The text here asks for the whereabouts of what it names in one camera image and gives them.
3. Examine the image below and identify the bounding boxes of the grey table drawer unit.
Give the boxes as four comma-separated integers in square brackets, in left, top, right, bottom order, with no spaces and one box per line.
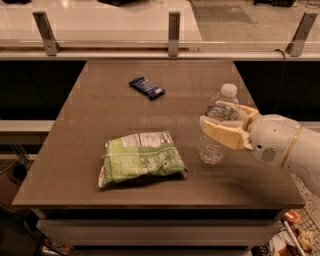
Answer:
[37,219,282,247]

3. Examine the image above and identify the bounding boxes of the green jalapeno chip bag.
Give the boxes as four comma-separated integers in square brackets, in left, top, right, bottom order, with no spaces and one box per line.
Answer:
[98,131,186,189]

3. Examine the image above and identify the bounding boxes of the wire basket with items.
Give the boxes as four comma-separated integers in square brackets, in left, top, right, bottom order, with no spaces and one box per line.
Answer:
[267,209,320,256]

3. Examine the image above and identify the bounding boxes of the dark blue snack bar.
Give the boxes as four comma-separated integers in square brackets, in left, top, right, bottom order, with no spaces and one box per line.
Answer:
[129,77,166,100]

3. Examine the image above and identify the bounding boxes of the left metal rail bracket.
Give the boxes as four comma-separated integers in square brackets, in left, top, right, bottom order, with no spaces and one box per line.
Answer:
[33,11,60,56]

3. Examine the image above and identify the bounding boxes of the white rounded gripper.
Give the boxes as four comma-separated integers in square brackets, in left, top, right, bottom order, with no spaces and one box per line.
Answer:
[199,103,301,168]

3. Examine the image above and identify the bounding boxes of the middle metal rail bracket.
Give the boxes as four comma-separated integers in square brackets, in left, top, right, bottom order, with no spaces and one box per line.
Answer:
[168,11,180,57]

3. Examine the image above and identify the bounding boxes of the right metal rail bracket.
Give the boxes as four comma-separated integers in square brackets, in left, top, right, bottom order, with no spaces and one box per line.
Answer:
[285,12,318,57]

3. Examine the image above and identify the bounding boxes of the clear plastic water bottle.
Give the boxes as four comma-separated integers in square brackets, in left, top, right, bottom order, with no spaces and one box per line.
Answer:
[198,83,240,165]

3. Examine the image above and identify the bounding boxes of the metal rail bracket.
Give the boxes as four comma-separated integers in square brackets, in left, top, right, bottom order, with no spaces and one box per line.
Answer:
[285,12,318,57]
[33,11,60,56]
[168,11,180,57]

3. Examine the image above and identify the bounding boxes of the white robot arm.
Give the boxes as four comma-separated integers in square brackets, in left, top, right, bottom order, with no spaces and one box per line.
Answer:
[199,105,320,196]

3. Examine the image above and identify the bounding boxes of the black power cable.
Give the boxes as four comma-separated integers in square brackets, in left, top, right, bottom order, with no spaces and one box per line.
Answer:
[273,48,288,114]

